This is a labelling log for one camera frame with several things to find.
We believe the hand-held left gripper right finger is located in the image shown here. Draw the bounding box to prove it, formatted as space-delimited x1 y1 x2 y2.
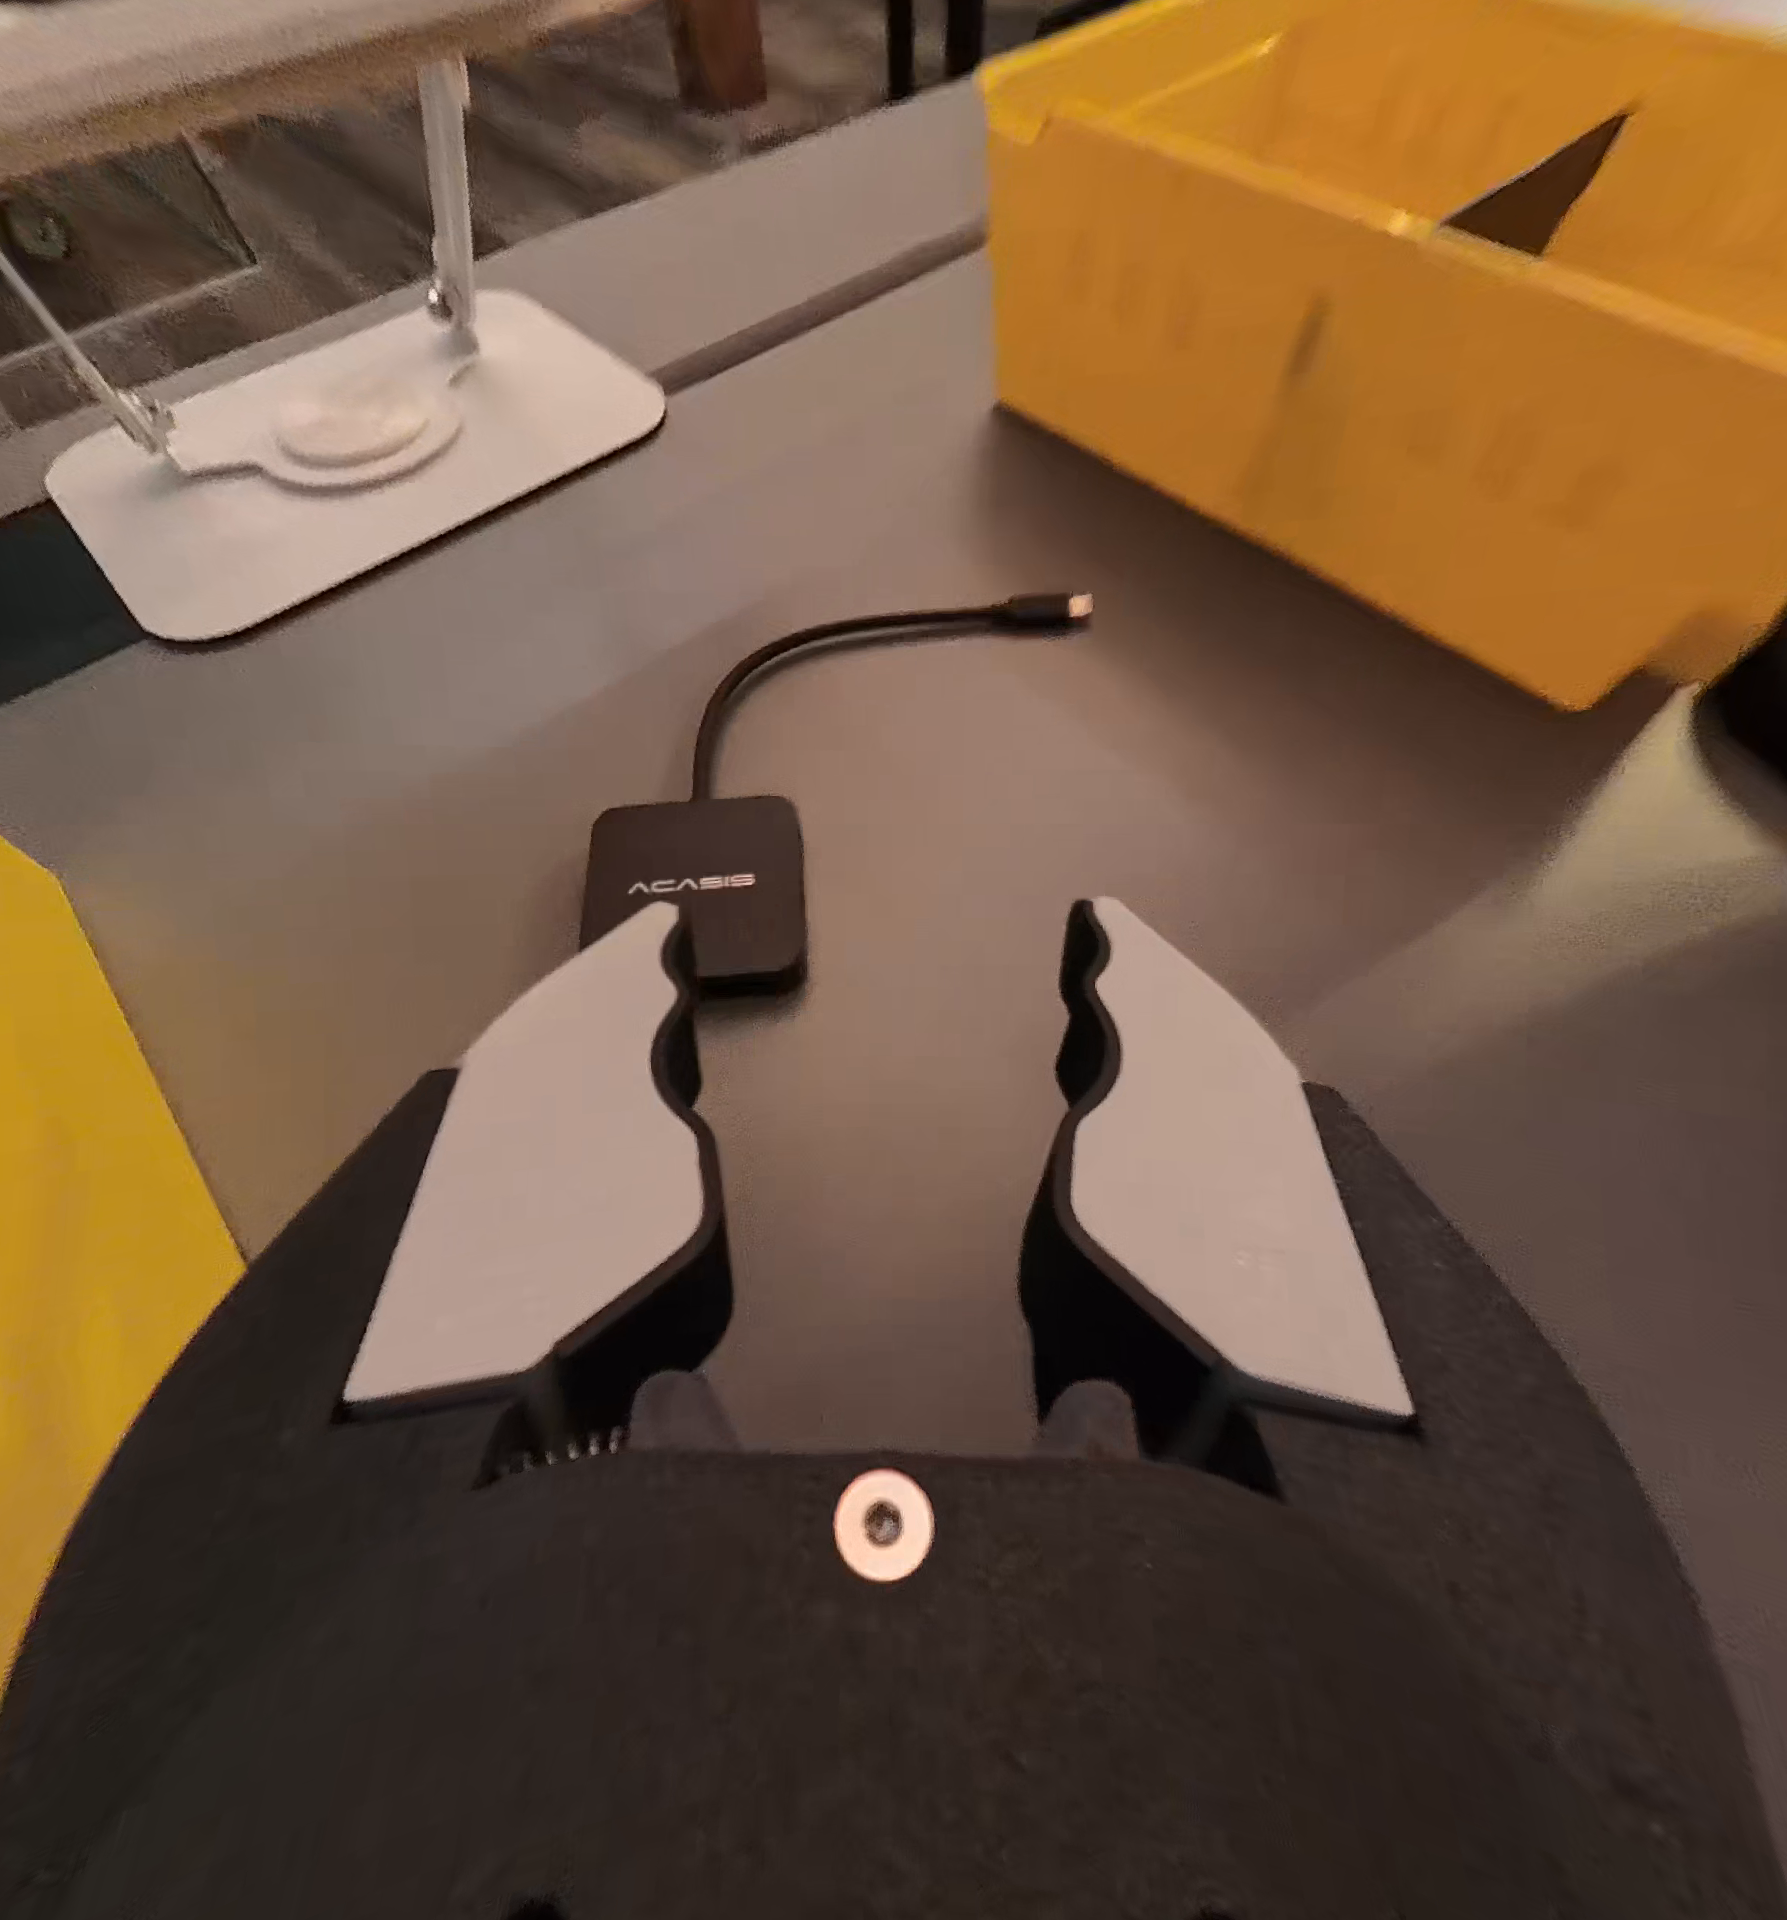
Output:
1018 896 1421 1480

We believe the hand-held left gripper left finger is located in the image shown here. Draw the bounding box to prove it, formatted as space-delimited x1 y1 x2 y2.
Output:
337 904 735 1463

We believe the black adapter hub with cable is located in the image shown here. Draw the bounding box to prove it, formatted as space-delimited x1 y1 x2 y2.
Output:
578 592 1097 995

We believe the yellow box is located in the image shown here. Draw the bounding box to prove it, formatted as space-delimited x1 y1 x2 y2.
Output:
978 0 1787 713
0 787 249 1802

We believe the white laptop stand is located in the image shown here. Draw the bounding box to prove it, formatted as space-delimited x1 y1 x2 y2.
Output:
0 0 668 644

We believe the brown wooden post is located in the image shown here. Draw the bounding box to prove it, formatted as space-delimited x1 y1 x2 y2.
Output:
687 0 770 118

